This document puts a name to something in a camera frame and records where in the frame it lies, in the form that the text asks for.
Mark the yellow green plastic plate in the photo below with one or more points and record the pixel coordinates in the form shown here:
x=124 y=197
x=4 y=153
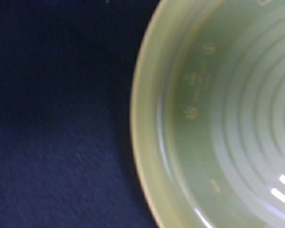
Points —
x=208 y=114

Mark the black tablecloth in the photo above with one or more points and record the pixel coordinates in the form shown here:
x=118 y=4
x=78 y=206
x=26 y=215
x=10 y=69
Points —
x=66 y=70

